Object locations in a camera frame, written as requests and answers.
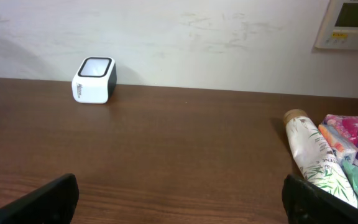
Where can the white tube with brown cap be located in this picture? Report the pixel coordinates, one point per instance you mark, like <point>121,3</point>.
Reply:
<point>315,158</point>

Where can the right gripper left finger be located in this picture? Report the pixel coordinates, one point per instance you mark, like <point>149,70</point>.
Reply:
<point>55,202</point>

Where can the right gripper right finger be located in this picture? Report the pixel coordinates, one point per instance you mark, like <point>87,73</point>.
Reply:
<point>305,203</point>

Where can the white wall thermostat panel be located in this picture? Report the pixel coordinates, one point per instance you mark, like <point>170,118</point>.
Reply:
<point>339,28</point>

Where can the orange small tissue pack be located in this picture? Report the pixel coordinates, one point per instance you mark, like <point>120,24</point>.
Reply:
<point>342,148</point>

